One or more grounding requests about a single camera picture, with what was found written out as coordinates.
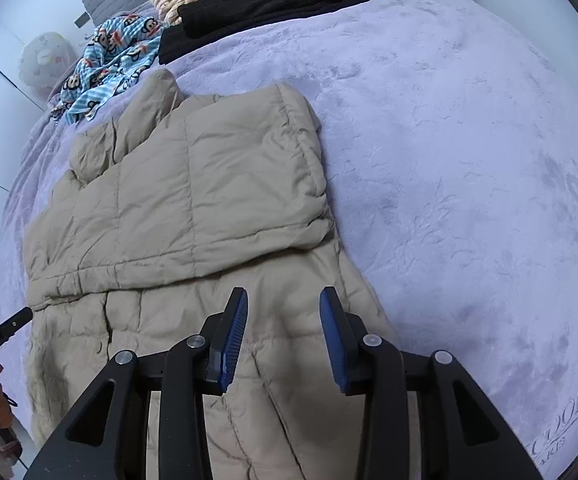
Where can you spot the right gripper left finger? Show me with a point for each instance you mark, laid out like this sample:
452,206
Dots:
105,433

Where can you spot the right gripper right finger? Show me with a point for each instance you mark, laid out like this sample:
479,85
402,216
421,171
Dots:
462,434

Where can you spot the beige puffer jacket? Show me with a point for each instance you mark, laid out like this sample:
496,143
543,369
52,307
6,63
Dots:
163,211

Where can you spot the lavender plush bedspread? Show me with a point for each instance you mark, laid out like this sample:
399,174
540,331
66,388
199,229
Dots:
450,151

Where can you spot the covered white fan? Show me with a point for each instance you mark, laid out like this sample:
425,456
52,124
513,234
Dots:
45,60

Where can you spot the blue monkey print garment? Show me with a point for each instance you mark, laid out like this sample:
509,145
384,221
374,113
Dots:
121,49

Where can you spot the black folded garment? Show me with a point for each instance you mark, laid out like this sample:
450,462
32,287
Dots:
206,21

